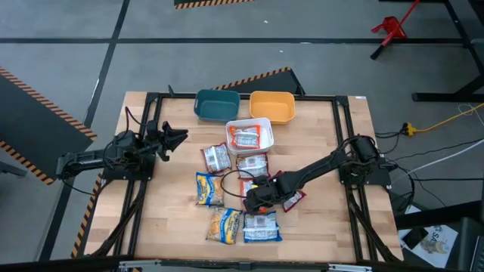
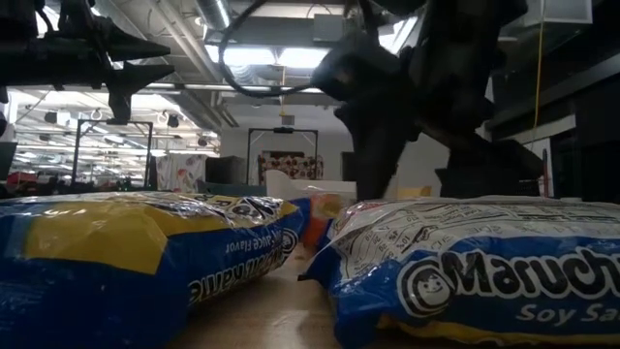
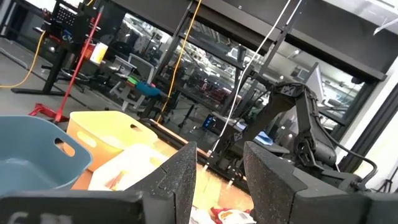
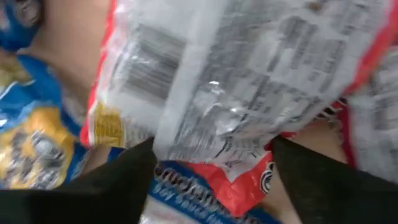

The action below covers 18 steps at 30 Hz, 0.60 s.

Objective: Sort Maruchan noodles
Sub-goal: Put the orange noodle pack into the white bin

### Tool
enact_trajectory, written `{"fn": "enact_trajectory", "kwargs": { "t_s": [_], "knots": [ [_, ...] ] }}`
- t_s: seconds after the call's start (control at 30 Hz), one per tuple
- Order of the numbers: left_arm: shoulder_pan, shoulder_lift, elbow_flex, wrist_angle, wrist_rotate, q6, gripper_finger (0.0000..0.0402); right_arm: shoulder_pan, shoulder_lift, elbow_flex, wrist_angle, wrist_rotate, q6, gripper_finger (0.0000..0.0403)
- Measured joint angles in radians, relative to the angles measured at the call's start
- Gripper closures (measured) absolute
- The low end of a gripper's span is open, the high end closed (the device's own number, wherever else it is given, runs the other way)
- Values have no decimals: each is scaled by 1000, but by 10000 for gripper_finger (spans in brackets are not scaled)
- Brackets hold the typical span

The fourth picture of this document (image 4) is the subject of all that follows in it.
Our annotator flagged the red Maruchan noodle packet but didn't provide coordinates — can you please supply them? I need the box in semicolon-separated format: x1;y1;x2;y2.
79;0;398;217
337;46;398;184

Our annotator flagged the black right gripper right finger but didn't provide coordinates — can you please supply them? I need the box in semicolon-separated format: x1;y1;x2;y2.
272;136;374;224

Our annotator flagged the blue Maruchan noodle packet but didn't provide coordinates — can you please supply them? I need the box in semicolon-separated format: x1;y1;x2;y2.
0;0;43;52
0;54;88;190
107;146;280;224

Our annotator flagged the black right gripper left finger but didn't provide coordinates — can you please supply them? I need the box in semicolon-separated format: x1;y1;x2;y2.
62;136;158;224

